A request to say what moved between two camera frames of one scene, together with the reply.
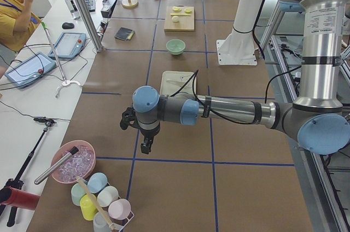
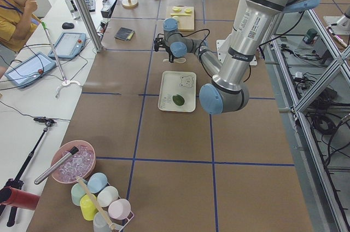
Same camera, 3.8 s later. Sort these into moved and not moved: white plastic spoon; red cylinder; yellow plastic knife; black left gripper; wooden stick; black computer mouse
Moved: white plastic spoon; black left gripper
Not moved: black computer mouse; wooden stick; red cylinder; yellow plastic knife
